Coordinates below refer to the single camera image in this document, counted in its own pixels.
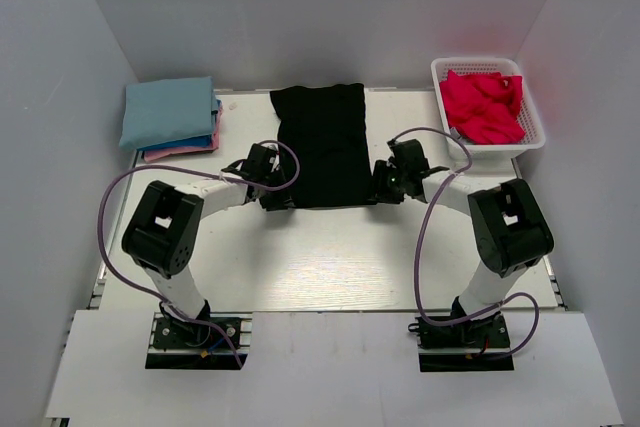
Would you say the pink folded t-shirt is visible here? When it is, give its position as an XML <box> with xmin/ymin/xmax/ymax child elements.
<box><xmin>142</xmin><ymin>106</ymin><xmax>223</xmax><ymax>162</ymax></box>

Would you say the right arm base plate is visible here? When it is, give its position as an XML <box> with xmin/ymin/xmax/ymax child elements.
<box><xmin>408</xmin><ymin>313</ymin><xmax>514</xmax><ymax>373</ymax></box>

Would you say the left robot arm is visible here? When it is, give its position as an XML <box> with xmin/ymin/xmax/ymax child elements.
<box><xmin>121</xmin><ymin>141</ymin><xmax>301</xmax><ymax>346</ymax></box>

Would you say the white plastic basket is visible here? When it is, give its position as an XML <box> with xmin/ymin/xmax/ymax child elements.
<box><xmin>431</xmin><ymin>57</ymin><xmax>545</xmax><ymax>160</ymax></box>

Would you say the light blue folded t-shirt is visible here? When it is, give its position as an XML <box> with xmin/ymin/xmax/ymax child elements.
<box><xmin>119</xmin><ymin>77</ymin><xmax>217</xmax><ymax>150</ymax></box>

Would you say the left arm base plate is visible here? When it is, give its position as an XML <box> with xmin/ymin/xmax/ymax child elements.
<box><xmin>145</xmin><ymin>312</ymin><xmax>252</xmax><ymax>371</ymax></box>

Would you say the red t-shirt in basket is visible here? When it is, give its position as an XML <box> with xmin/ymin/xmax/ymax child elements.
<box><xmin>439</xmin><ymin>71</ymin><xmax>525</xmax><ymax>145</ymax></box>

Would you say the black t-shirt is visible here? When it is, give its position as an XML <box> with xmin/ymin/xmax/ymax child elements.
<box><xmin>269</xmin><ymin>83</ymin><xmax>372</xmax><ymax>209</ymax></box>

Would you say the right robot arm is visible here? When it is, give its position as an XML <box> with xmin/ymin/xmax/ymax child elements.
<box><xmin>370</xmin><ymin>139</ymin><xmax>554</xmax><ymax>346</ymax></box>

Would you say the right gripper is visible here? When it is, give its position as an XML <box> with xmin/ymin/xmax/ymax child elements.
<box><xmin>364</xmin><ymin>160</ymin><xmax>409</xmax><ymax>205</ymax></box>

